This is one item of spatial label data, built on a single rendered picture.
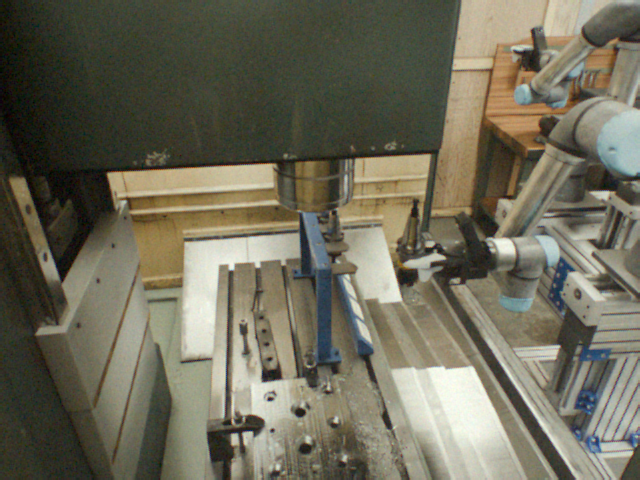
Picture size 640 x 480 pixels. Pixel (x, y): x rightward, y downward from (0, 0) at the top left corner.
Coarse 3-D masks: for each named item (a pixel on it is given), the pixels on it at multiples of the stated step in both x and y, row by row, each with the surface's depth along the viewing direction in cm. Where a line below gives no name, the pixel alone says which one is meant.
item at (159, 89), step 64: (0, 0) 61; (64, 0) 62; (128, 0) 63; (192, 0) 64; (256, 0) 65; (320, 0) 66; (384, 0) 67; (448, 0) 69; (0, 64) 64; (64, 64) 66; (128, 64) 67; (192, 64) 68; (256, 64) 69; (320, 64) 70; (384, 64) 72; (448, 64) 73; (64, 128) 70; (128, 128) 71; (192, 128) 72; (256, 128) 74; (320, 128) 75; (384, 128) 77
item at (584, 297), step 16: (576, 272) 140; (576, 288) 136; (592, 288) 133; (608, 288) 139; (576, 304) 137; (592, 304) 130; (608, 304) 130; (624, 304) 130; (592, 320) 133; (608, 320) 133; (624, 320) 134
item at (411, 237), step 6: (408, 216) 101; (408, 222) 101; (414, 222) 100; (408, 228) 101; (414, 228) 101; (420, 228) 102; (402, 234) 104; (408, 234) 102; (414, 234) 101; (420, 234) 102; (402, 240) 104; (408, 240) 102; (414, 240) 102; (420, 240) 103; (408, 246) 103; (414, 246) 102
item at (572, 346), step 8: (568, 328) 147; (560, 336) 152; (568, 336) 148; (576, 336) 144; (560, 344) 152; (568, 344) 148; (576, 344) 144; (584, 344) 143; (568, 352) 148; (576, 352) 145; (584, 352) 144; (592, 352) 145; (600, 352) 145; (608, 352) 145; (616, 352) 148; (624, 352) 148; (632, 352) 147; (584, 360) 146
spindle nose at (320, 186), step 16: (336, 160) 84; (352, 160) 88; (288, 176) 86; (304, 176) 85; (320, 176) 84; (336, 176) 86; (352, 176) 90; (288, 192) 88; (304, 192) 86; (320, 192) 86; (336, 192) 87; (352, 192) 91; (288, 208) 90; (304, 208) 88; (320, 208) 88; (336, 208) 89
